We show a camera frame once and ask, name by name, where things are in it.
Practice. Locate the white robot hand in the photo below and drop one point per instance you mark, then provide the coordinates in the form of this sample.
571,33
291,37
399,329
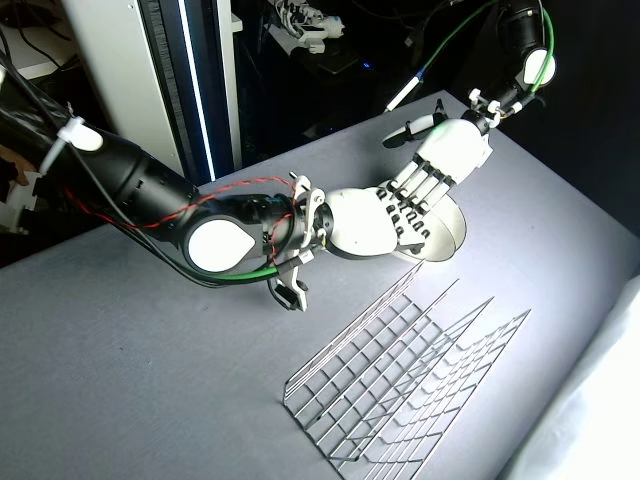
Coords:
360,225
455,150

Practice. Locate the black device with blue light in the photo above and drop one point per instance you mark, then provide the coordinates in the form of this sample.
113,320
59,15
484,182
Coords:
340,62

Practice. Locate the white robot part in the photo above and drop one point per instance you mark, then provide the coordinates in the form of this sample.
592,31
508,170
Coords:
305,30

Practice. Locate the grey table cloth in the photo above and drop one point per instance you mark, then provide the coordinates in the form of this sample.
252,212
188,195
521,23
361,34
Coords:
150,375

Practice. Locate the white cabinet with black strip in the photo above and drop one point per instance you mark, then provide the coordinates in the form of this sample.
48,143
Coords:
110,60

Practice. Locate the white notched bracket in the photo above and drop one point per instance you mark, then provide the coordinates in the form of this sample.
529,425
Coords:
20,200

